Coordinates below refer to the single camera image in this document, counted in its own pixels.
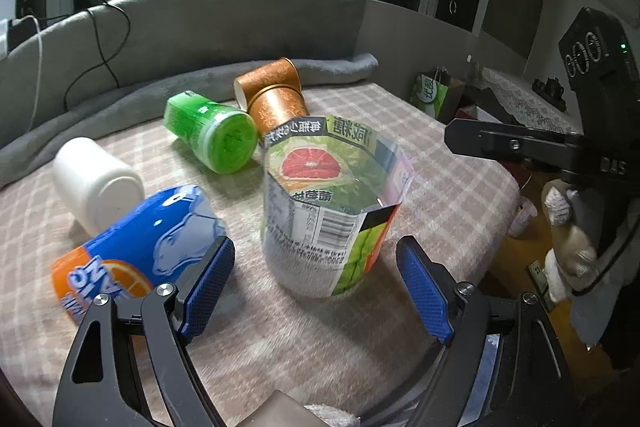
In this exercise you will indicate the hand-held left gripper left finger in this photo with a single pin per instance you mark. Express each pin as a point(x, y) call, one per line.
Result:
point(209, 289)

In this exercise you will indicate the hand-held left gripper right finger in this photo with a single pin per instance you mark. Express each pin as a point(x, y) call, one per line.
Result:
point(424, 292)

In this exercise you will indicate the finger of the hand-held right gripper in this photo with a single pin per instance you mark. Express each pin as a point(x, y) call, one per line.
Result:
point(510, 146)

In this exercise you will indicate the blue orange soda can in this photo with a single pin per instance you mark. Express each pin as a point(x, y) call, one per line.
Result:
point(140, 247)

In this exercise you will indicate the person's right forearm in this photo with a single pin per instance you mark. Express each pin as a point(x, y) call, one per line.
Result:
point(600, 317)

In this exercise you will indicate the green plastic cup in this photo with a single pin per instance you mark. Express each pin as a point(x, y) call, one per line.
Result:
point(215, 132)

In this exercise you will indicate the brown patterned paper cup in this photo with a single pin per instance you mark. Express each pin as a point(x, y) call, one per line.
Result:
point(267, 79)
point(277, 109)

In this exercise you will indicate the person's right hand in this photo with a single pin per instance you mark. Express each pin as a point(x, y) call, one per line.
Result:
point(567, 237)

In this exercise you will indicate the white lace cloth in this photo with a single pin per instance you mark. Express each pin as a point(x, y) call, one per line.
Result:
point(520, 102)

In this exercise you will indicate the checked blanket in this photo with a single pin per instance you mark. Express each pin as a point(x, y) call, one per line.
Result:
point(450, 217)

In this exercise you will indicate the green paper bag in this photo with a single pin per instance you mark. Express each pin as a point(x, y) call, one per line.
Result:
point(434, 94)

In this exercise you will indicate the grapefruit label plastic bottle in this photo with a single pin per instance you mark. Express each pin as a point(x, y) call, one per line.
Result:
point(330, 212)

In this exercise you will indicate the white plastic bottle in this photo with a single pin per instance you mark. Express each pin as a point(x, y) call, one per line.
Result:
point(95, 187)

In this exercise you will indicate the grey sofa backrest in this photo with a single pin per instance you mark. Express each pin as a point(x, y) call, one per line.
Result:
point(210, 27)

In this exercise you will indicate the black power adapter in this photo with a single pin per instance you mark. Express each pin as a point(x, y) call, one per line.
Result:
point(21, 34)

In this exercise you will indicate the wall socket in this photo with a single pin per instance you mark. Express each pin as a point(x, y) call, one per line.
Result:
point(537, 274)

